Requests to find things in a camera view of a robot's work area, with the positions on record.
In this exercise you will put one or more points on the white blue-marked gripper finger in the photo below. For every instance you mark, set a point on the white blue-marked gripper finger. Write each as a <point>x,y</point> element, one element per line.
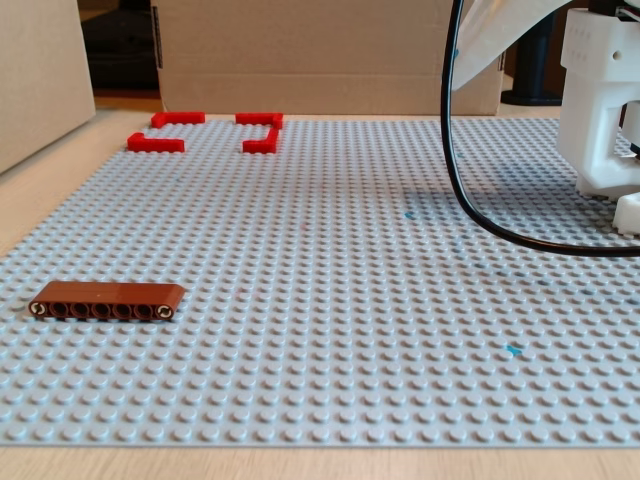
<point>485,45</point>

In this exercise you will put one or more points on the brown lego technic beam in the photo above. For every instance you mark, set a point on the brown lego technic beam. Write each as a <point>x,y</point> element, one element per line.
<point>107,294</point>

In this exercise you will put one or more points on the grey lego baseplate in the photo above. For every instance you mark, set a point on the grey lego baseplate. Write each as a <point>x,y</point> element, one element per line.
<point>320,300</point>

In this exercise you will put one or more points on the black stand with round foot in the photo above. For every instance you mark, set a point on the black stand with round foot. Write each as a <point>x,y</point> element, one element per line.
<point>535,60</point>

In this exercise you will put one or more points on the large cardboard box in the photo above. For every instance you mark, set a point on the large cardboard box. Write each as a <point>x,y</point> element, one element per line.
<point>300,55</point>

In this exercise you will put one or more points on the tall cardboard box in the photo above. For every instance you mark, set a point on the tall cardboard box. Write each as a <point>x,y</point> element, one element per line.
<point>40,75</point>

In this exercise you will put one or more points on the red lego corner bracket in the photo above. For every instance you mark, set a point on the red lego corner bracket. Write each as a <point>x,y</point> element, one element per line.
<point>180,118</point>
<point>260,145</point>
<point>257,118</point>
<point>155,144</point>

